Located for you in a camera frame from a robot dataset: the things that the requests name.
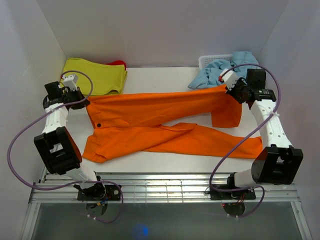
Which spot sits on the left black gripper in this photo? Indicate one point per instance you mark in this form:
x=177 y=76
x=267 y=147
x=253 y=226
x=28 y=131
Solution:
x=77 y=93

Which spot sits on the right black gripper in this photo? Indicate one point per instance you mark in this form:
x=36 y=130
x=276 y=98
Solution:
x=231 y=92

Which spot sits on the orange trousers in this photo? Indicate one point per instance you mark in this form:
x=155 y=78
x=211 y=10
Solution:
x=187 y=123

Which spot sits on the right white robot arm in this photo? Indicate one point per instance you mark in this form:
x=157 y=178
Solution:
x=279 y=161

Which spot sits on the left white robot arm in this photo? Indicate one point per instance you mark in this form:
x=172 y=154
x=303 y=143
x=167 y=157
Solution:
x=55 y=145

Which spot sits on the folded yellow trousers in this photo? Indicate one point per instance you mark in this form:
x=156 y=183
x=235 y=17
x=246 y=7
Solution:
x=106 y=79

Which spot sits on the light blue trousers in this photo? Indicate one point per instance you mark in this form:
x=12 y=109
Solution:
x=208 y=76

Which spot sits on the folded red trousers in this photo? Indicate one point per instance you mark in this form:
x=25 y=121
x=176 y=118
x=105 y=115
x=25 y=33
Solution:
x=117 y=63

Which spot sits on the white plastic basket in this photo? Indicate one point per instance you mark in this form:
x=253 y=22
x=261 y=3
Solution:
x=204 y=60

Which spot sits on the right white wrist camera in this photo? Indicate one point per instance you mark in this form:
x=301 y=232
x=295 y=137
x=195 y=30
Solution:
x=229 y=78

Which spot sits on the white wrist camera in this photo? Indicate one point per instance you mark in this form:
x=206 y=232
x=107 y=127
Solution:
x=229 y=78
x=70 y=81

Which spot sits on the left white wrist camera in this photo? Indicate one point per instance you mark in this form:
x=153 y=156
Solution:
x=70 y=81

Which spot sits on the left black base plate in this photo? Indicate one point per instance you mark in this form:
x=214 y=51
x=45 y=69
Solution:
x=111 y=193

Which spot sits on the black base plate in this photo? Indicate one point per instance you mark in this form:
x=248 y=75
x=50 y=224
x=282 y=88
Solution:
x=111 y=193
x=232 y=195

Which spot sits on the aluminium rail frame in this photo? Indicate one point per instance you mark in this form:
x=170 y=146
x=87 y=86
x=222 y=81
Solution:
x=165 y=206

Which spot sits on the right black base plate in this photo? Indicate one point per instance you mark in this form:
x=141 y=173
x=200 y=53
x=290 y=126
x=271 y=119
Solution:
x=232 y=195

